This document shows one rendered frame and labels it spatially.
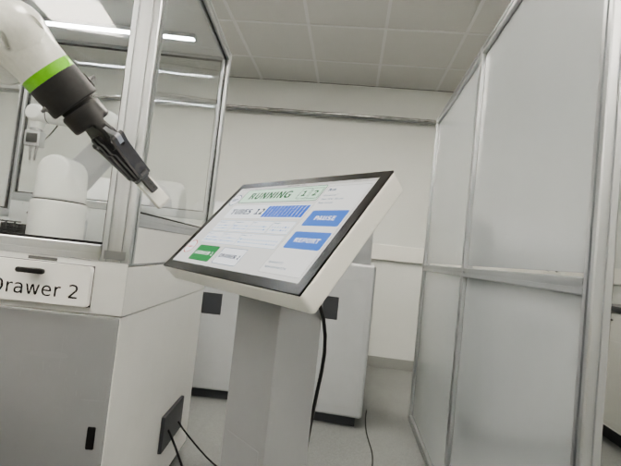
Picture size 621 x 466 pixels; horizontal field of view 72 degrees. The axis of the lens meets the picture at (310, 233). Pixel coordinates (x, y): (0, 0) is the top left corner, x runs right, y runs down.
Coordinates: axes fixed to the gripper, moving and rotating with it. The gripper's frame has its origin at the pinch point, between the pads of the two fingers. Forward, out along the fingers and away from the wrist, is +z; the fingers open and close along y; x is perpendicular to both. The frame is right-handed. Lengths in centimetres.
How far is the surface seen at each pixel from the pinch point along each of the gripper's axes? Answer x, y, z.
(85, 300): 22.0, 37.9, 17.9
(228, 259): 1.4, -11.6, 17.6
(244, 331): 8.4, -8.5, 33.7
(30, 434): 55, 46, 36
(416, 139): -293, 166, 171
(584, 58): -86, -53, 34
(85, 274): 16.9, 38.5, 12.8
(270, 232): -6.9, -17.6, 17.7
